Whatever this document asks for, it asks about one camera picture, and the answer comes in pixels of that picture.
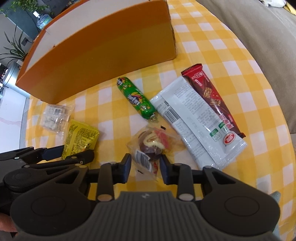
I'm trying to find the white long snack packet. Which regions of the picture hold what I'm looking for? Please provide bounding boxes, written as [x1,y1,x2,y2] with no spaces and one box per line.
[151,77,247,169]

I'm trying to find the clear burger gummy packet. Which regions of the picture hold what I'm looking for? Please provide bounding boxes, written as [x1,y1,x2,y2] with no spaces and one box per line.
[126,125,184,179]

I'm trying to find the person's left hand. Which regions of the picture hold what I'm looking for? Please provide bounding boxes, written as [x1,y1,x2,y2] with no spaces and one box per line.
[0,213,17,232]

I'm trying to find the yellow snack packet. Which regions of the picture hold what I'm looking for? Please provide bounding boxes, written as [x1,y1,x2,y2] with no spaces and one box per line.
[61,119,99,160]

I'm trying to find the yellow white checkered tablecloth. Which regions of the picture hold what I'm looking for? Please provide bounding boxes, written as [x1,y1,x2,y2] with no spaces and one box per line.
[24,0,295,241]

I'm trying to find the clear pack of white candies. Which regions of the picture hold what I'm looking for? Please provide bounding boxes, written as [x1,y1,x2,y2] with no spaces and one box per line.
[40,104,75,140]

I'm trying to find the green sausage snack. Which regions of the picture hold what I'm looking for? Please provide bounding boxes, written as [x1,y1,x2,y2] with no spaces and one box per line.
[116,77,157,121]

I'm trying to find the red chocolate bar wrapper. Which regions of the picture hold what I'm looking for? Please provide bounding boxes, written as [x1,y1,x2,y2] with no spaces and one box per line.
[181,63,246,138]

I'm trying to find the potted green plant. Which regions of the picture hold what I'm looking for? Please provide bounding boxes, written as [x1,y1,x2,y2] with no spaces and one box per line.
[1,23,33,66]

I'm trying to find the orange cardboard box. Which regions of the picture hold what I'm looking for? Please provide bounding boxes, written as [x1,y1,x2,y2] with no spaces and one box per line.
[16,1,177,104]

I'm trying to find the blue water jug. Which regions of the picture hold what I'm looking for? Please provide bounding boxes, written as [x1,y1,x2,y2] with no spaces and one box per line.
[33,11,52,30]

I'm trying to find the beige sofa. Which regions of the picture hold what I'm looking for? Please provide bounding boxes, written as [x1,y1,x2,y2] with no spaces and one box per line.
[199,1,295,134]

